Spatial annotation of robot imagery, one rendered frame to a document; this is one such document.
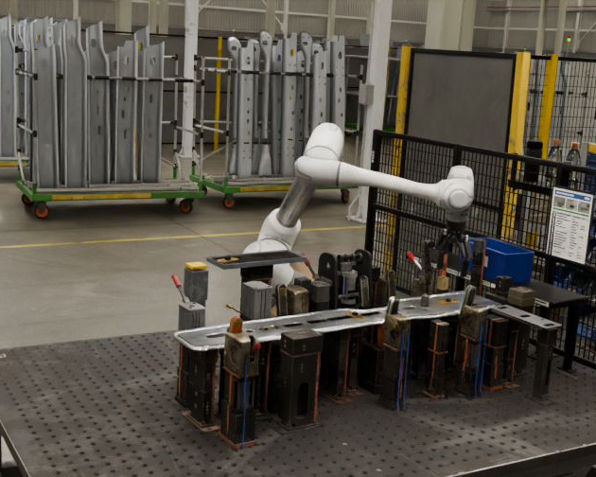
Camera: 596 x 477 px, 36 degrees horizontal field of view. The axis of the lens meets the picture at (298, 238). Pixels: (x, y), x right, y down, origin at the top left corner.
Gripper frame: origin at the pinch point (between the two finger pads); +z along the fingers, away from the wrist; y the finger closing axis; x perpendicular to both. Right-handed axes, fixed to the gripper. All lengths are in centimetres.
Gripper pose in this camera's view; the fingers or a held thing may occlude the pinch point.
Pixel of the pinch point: (451, 270)
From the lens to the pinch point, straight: 364.1
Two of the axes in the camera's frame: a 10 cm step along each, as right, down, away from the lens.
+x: 8.3, -0.7, 5.5
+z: -0.6, 9.8, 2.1
